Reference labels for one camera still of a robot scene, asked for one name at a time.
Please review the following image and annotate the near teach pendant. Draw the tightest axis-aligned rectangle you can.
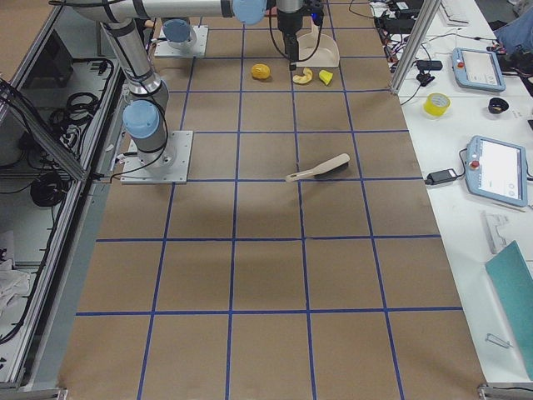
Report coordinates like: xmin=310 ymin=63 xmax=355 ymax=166
xmin=465 ymin=135 xmax=528 ymax=208

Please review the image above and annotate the far teach pendant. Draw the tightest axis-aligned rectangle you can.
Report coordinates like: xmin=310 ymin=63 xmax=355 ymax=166
xmin=451 ymin=47 xmax=506 ymax=93

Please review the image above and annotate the aluminium frame post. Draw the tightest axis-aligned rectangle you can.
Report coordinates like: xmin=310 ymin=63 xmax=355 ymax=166
xmin=390 ymin=0 xmax=441 ymax=95

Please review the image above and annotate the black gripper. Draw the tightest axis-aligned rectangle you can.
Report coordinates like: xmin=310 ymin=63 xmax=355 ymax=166
xmin=283 ymin=33 xmax=299 ymax=70

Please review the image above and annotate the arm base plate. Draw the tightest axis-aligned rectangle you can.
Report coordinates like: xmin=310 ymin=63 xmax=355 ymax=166
xmin=119 ymin=131 xmax=193 ymax=184
xmin=154 ymin=25 xmax=209 ymax=58

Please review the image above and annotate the black power adapter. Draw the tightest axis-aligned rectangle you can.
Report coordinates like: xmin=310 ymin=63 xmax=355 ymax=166
xmin=425 ymin=168 xmax=459 ymax=186

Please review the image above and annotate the teal folder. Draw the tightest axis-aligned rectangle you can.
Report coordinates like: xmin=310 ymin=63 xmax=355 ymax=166
xmin=485 ymin=241 xmax=532 ymax=379

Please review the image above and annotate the black webcam clip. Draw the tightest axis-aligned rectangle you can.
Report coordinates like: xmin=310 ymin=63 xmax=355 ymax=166
xmin=416 ymin=60 xmax=443 ymax=87

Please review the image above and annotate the yellow green sponge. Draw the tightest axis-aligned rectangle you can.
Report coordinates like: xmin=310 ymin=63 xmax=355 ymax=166
xmin=318 ymin=69 xmax=334 ymax=86

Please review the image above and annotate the golden bread roll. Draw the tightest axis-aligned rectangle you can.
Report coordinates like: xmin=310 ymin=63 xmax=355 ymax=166
xmin=251 ymin=63 xmax=271 ymax=81

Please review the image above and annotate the teach pendant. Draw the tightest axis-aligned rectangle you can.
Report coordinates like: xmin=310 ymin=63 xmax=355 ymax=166
xmin=465 ymin=135 xmax=528 ymax=208
xmin=451 ymin=47 xmax=506 ymax=93

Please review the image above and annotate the beige hand brush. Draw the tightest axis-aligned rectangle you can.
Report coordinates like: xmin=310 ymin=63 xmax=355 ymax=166
xmin=285 ymin=153 xmax=351 ymax=183

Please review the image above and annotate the beige plastic dustpan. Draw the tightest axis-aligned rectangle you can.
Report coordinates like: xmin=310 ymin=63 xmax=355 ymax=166
xmin=296 ymin=23 xmax=340 ymax=68

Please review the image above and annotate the yellow tape roll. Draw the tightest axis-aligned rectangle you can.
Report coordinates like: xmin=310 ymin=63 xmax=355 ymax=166
xmin=423 ymin=92 xmax=451 ymax=118

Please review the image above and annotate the small black bowl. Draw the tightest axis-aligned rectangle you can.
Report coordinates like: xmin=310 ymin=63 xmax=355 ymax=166
xmin=487 ymin=97 xmax=509 ymax=115

